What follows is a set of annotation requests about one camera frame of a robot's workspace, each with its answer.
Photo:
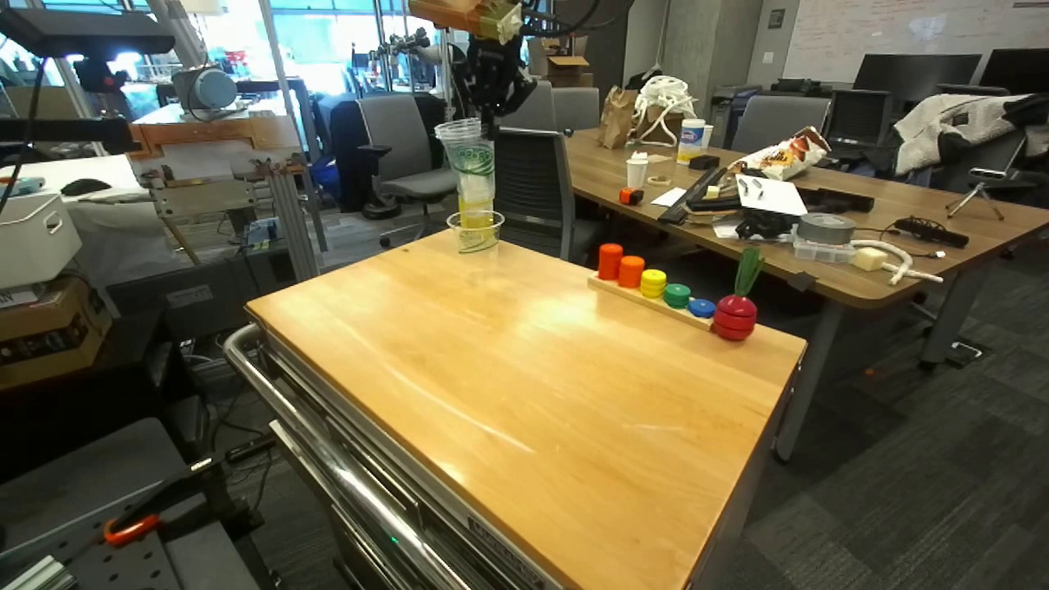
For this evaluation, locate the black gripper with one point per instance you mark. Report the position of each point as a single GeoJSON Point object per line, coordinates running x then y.
{"type": "Point", "coordinates": [489, 81]}

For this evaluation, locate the clear cup with green logo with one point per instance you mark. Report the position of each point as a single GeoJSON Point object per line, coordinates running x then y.
{"type": "Point", "coordinates": [468, 145]}

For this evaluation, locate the grey tape roll stack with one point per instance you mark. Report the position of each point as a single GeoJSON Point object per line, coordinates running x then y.
{"type": "Point", "coordinates": [824, 236]}

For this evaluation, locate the grey office chair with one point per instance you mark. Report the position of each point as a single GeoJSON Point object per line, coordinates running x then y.
{"type": "Point", "coordinates": [400, 147]}

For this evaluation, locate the white yellow spray bottle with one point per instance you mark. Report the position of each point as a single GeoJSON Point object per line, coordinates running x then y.
{"type": "Point", "coordinates": [476, 190]}

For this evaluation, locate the clear plastic cup near bottle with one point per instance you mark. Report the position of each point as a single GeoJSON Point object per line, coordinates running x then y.
{"type": "Point", "coordinates": [476, 230]}

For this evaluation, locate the white pill bottle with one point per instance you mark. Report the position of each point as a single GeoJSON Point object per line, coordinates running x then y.
{"type": "Point", "coordinates": [637, 170]}

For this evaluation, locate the orange black tape measure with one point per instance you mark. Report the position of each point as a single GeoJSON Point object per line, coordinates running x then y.
{"type": "Point", "coordinates": [630, 198]}

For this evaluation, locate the red toy cylinder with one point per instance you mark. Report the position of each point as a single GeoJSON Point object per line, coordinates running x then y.
{"type": "Point", "coordinates": [609, 260]}

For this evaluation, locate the orange toy cylinder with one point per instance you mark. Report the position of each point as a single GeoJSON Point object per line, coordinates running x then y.
{"type": "Point", "coordinates": [630, 269]}

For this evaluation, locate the yellow toy cylinder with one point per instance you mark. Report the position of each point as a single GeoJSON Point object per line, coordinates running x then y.
{"type": "Point", "coordinates": [654, 284]}

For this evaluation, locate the green toy cylinder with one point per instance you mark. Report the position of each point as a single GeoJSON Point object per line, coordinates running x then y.
{"type": "Point", "coordinates": [678, 296]}

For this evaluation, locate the white paper sheet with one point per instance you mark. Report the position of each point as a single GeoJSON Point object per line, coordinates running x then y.
{"type": "Point", "coordinates": [767, 193]}

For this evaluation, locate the blue toy cylinder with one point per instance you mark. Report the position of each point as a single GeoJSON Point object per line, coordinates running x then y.
{"type": "Point", "coordinates": [702, 307]}

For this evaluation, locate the snack chip bag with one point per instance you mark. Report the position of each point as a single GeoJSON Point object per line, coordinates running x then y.
{"type": "Point", "coordinates": [789, 156]}

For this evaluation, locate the red radish toy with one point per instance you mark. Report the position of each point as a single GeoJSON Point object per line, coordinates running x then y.
{"type": "Point", "coordinates": [736, 311]}

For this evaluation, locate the black monitor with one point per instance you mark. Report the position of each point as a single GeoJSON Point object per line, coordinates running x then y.
{"type": "Point", "coordinates": [858, 117]}

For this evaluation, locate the wooden office desk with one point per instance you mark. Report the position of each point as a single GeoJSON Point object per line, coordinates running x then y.
{"type": "Point", "coordinates": [853, 241]}

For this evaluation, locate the white jacket on chair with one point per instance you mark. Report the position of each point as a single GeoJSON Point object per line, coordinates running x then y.
{"type": "Point", "coordinates": [952, 119]}

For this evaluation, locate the white storage box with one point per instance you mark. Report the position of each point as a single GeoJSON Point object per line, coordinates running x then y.
{"type": "Point", "coordinates": [39, 241]}

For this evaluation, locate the steel cart frame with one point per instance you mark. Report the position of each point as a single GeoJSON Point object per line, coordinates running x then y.
{"type": "Point", "coordinates": [398, 527]}

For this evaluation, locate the orange clamp handle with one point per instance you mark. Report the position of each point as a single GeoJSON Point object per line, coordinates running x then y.
{"type": "Point", "coordinates": [118, 536]}

